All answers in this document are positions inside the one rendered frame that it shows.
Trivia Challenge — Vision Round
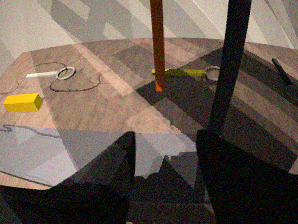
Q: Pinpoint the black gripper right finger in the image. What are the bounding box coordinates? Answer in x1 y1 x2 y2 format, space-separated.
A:
196 129 298 224

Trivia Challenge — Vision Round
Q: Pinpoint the yellow rectangular block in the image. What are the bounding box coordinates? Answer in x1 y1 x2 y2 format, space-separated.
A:
3 93 43 112

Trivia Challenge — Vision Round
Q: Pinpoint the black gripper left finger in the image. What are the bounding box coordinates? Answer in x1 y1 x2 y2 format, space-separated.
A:
0 131 136 224

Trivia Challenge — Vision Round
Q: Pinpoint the orange long bar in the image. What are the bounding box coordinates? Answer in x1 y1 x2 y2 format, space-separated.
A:
149 0 165 92

